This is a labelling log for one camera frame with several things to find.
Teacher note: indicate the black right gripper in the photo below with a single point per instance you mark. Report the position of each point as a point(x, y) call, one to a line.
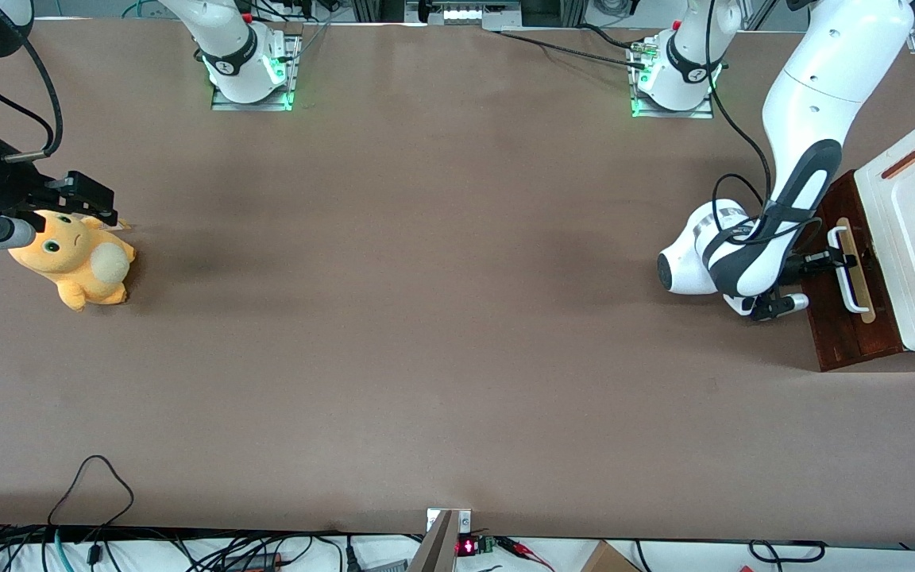
point(6, 189)

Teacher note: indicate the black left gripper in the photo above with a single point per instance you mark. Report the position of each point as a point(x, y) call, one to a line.
point(809, 263)

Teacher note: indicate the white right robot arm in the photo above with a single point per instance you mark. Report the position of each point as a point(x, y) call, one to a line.
point(235, 48)

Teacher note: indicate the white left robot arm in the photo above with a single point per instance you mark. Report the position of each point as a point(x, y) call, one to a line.
point(823, 79)

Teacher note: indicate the orange plush toy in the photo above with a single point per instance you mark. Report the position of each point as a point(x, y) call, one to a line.
point(76, 266)

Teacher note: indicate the brown cardboard piece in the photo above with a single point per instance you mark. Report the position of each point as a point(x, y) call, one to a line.
point(608, 560)

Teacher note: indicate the white power strip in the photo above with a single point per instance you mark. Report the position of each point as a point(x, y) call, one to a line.
point(477, 13)

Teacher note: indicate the red clip leads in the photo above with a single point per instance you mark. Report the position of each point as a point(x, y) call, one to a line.
point(525, 552)

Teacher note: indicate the red display module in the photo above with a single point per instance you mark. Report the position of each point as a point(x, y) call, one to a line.
point(469, 546)

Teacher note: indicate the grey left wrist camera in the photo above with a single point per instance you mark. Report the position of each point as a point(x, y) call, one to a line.
point(783, 306)

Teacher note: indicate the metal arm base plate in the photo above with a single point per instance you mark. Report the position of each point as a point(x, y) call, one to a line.
point(223, 103)
point(704, 114)

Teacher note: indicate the grey metal camera post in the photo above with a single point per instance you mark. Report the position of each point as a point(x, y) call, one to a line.
point(438, 544)

